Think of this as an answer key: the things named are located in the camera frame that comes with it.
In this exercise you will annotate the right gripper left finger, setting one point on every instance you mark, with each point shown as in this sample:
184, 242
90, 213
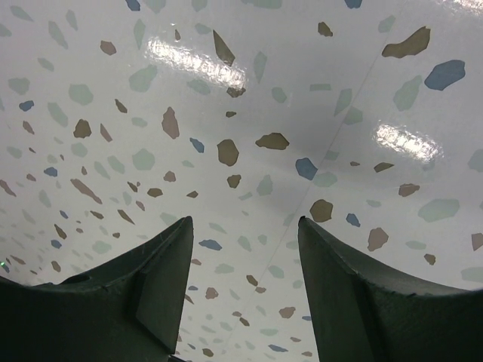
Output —
127, 309

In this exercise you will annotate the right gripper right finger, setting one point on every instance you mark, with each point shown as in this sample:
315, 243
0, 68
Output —
365, 310

